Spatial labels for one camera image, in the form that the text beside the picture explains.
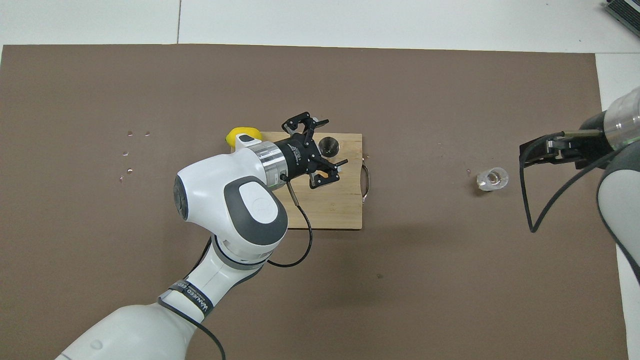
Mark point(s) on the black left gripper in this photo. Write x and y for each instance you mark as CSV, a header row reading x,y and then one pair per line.
x,y
300,157

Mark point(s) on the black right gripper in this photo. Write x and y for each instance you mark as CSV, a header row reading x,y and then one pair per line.
x,y
590,145

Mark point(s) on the bamboo cutting board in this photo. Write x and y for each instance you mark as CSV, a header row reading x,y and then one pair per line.
x,y
340,210

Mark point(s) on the small clear glass cup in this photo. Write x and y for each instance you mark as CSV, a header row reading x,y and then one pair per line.
x,y
492,179

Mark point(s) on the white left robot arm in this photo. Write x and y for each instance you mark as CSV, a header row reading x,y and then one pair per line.
x,y
225,200

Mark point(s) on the grey ribbed device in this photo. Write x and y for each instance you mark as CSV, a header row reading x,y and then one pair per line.
x,y
625,10

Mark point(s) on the brown table mat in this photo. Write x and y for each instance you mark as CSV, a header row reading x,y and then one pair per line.
x,y
400,300

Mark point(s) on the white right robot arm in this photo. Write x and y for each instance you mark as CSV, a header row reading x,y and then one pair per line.
x,y
620,200

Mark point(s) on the steel double jigger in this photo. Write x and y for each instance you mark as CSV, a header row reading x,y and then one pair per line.
x,y
329,145

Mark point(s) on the yellow lemon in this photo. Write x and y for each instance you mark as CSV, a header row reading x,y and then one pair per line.
x,y
242,133

